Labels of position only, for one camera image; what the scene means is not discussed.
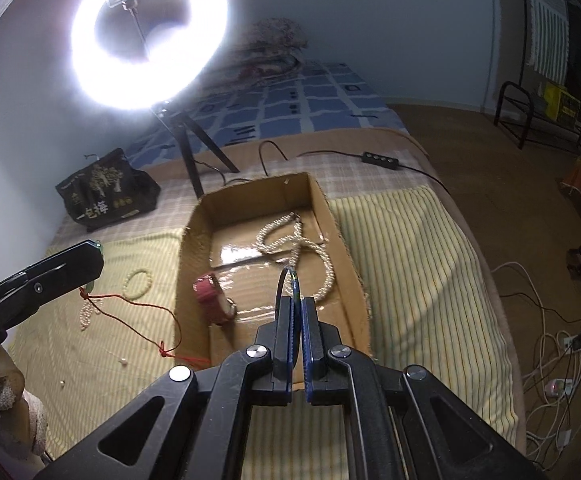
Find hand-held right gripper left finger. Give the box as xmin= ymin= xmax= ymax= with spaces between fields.
xmin=35 ymin=297 xmax=301 ymax=480

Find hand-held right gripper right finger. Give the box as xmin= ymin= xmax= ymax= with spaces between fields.
xmin=301 ymin=297 xmax=546 ymax=480

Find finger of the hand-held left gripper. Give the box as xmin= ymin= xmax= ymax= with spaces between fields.
xmin=0 ymin=240 xmax=105 ymax=331

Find dark bangle bracelet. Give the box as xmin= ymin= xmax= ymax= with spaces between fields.
xmin=274 ymin=266 xmax=301 ymax=312

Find red cord pendant necklace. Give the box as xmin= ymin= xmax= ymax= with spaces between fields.
xmin=79 ymin=282 xmax=211 ymax=365

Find person's left forearm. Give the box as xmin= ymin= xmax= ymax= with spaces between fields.
xmin=0 ymin=345 xmax=51 ymax=466

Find small pearl strand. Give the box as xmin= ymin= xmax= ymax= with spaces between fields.
xmin=79 ymin=297 xmax=105 ymax=332

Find black bag with gold print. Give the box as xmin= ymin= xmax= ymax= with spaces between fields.
xmin=54 ymin=148 xmax=162 ymax=225

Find red wrist watch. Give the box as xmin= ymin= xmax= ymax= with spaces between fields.
xmin=193 ymin=273 xmax=238 ymax=326

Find yellow striped blanket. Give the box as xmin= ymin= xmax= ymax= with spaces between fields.
xmin=8 ymin=185 xmax=521 ymax=461

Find black tripod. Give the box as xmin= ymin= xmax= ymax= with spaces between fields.
xmin=120 ymin=2 xmax=241 ymax=198

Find beige checked blanket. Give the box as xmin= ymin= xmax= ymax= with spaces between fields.
xmin=45 ymin=152 xmax=438 ymax=256

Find blue plaid bed sheet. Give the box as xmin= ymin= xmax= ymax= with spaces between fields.
xmin=125 ymin=60 xmax=411 ymax=168

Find floral quilt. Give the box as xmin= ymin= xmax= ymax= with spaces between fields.
xmin=220 ymin=52 xmax=303 ymax=92

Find floral pillow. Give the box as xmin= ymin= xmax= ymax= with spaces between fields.
xmin=243 ymin=17 xmax=307 ymax=58

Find black metal rack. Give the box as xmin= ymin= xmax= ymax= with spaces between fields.
xmin=493 ymin=81 xmax=581 ymax=153

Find yellow box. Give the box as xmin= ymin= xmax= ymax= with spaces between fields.
xmin=543 ymin=82 xmax=581 ymax=121

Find white knitted cloth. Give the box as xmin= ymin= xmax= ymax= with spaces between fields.
xmin=527 ymin=0 xmax=571 ymax=83

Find cream bead bracelet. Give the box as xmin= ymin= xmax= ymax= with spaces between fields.
xmin=123 ymin=268 xmax=152 ymax=302

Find long pearl necklace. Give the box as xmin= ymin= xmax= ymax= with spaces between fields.
xmin=256 ymin=212 xmax=336 ymax=307

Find ring light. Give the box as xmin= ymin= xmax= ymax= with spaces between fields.
xmin=70 ymin=0 xmax=231 ymax=111

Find black cable with inline remote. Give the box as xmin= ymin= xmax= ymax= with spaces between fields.
xmin=259 ymin=140 xmax=453 ymax=196

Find bundle of white cables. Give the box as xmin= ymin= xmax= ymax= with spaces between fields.
xmin=493 ymin=260 xmax=581 ymax=471

